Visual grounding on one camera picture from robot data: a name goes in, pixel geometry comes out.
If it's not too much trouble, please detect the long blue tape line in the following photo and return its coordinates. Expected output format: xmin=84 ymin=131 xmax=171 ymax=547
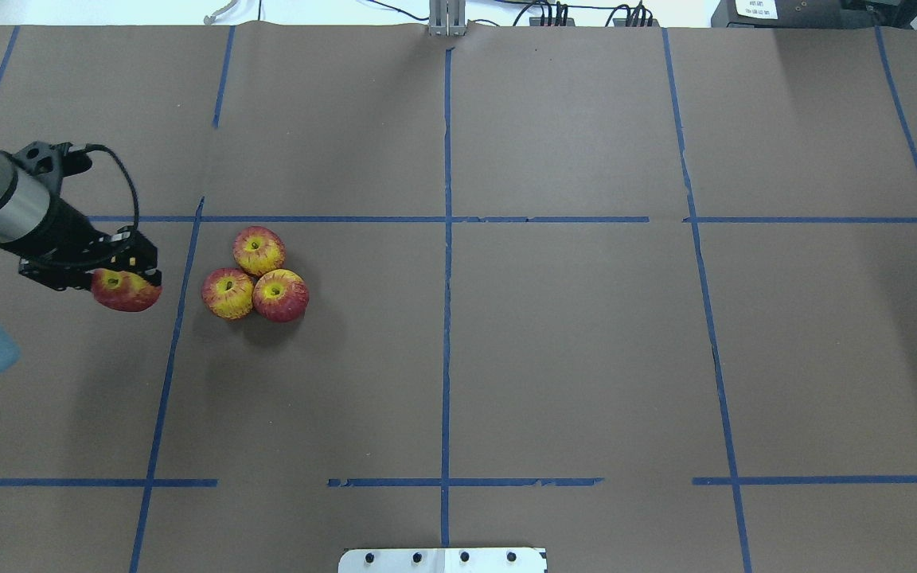
xmin=128 ymin=196 xmax=206 ymax=572

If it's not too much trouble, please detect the crossing blue tape line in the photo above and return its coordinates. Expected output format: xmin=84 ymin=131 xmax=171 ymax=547
xmin=88 ymin=215 xmax=650 ymax=224

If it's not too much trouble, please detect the white mounting plate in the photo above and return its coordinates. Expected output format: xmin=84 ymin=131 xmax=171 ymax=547
xmin=338 ymin=547 xmax=548 ymax=572

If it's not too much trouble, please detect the aluminium frame post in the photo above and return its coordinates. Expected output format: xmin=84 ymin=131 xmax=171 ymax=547
xmin=427 ymin=0 xmax=468 ymax=37

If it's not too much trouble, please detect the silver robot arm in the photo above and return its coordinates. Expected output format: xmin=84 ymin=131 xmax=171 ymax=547
xmin=0 ymin=142 xmax=162 ymax=313

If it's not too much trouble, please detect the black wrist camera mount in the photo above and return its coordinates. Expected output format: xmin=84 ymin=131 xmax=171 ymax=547
xmin=0 ymin=141 xmax=92 ymax=196

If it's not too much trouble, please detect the black camera cable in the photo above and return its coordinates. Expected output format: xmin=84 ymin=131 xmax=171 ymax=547
xmin=29 ymin=143 xmax=141 ymax=267

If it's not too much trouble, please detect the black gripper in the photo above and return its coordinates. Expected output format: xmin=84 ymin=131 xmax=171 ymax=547
xmin=18 ymin=225 xmax=162 ymax=291

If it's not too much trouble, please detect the red yellow apple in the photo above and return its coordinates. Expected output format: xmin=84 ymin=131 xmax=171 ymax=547
xmin=232 ymin=226 xmax=287 ymax=277
xmin=201 ymin=267 xmax=255 ymax=322
xmin=91 ymin=269 xmax=163 ymax=313
xmin=252 ymin=269 xmax=310 ymax=323

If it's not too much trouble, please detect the red yellow apple back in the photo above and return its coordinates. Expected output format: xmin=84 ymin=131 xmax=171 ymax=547
xmin=232 ymin=226 xmax=287 ymax=277

